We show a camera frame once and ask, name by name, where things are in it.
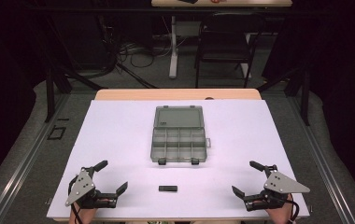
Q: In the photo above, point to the black metal stand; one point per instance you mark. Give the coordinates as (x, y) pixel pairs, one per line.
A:
(305, 99)
(50, 93)

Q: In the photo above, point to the wooden desk with white legs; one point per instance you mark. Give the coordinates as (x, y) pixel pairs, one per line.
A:
(173, 56)

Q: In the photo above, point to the orange object on desk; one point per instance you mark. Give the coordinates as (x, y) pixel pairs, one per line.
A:
(217, 1)

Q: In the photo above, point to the black chair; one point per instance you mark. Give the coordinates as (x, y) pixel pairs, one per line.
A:
(225, 40)

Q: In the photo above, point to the white table cover board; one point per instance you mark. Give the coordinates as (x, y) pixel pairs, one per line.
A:
(119, 140)

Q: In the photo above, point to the clear grey compartment organizer box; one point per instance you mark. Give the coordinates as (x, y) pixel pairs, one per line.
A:
(178, 141)

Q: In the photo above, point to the person's left hand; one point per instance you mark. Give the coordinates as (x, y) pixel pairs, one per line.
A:
(83, 216)

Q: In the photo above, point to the aluminium floor rail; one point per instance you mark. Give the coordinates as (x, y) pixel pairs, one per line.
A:
(29, 158)
(322, 158)

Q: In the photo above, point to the person's right hand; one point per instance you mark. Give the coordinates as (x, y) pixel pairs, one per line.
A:
(278, 214)

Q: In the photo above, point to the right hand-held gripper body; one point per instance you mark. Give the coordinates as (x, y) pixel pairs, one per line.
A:
(280, 185)

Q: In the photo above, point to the small black flat stick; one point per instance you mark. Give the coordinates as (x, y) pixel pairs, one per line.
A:
(167, 188)

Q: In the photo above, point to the black object on desk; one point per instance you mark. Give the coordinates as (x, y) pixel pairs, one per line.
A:
(188, 1)

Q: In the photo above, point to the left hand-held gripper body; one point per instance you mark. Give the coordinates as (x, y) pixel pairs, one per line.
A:
(80, 186)

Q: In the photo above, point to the wooden table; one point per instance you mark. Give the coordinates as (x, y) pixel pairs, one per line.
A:
(166, 94)

